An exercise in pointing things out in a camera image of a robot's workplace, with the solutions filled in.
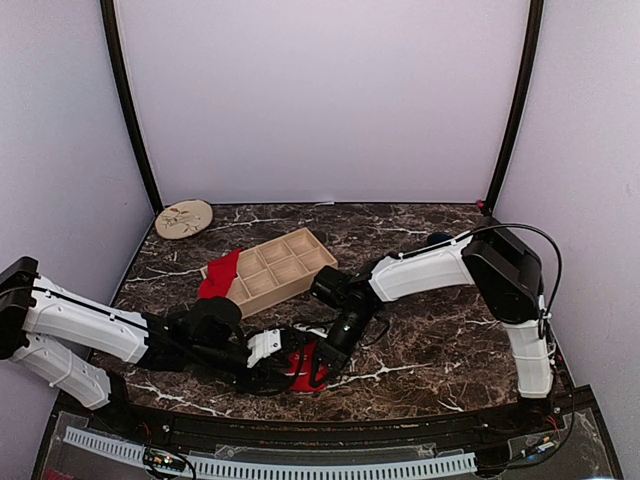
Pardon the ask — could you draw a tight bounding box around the black right frame post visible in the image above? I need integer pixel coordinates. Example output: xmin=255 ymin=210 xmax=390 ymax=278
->
xmin=481 ymin=0 xmax=545 ymax=216

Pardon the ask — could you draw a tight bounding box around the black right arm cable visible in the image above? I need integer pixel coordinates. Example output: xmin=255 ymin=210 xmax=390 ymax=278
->
xmin=399 ymin=223 xmax=561 ymax=341

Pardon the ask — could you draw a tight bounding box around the dark blue mug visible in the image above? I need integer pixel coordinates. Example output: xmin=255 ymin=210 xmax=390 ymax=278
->
xmin=427 ymin=232 xmax=453 ymax=246

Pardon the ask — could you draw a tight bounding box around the black front table rail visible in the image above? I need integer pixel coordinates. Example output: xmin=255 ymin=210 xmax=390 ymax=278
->
xmin=49 ymin=379 xmax=601 ymax=454

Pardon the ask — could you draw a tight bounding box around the wooden compartment tray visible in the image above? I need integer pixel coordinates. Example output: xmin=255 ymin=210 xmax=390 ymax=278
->
xmin=225 ymin=228 xmax=338 ymax=318

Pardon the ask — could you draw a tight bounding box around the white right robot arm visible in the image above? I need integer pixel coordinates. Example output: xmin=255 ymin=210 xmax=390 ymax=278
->
xmin=309 ymin=217 xmax=555 ymax=434

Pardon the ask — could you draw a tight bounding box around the plain red sock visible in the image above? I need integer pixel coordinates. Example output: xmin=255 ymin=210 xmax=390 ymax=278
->
xmin=198 ymin=248 xmax=242 ymax=299

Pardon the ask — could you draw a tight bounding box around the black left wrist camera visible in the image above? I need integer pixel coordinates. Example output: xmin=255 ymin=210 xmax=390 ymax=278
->
xmin=246 ymin=329 xmax=282 ymax=369

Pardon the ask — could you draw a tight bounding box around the black frame post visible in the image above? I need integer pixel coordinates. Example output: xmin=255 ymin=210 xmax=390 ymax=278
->
xmin=99 ymin=0 xmax=164 ymax=214
xmin=481 ymin=0 xmax=545 ymax=216

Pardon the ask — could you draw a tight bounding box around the bird painted ceramic plate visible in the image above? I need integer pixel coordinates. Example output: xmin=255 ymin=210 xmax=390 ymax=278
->
xmin=154 ymin=200 xmax=213 ymax=240

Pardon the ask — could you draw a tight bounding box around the black left frame post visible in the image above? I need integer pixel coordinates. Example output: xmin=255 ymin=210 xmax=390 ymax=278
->
xmin=99 ymin=0 xmax=164 ymax=214

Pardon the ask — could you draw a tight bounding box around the red snowflake santa sock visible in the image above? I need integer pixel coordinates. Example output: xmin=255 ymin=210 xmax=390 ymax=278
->
xmin=286 ymin=341 xmax=327 ymax=393

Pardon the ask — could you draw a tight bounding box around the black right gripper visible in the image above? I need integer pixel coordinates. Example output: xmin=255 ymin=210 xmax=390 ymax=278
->
xmin=310 ymin=307 xmax=376 ymax=386

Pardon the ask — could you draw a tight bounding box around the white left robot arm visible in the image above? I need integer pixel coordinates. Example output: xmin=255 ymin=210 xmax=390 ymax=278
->
xmin=1 ymin=256 xmax=303 ymax=436

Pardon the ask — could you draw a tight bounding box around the white slotted cable duct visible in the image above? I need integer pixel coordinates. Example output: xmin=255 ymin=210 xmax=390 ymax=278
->
xmin=62 ymin=427 xmax=477 ymax=479

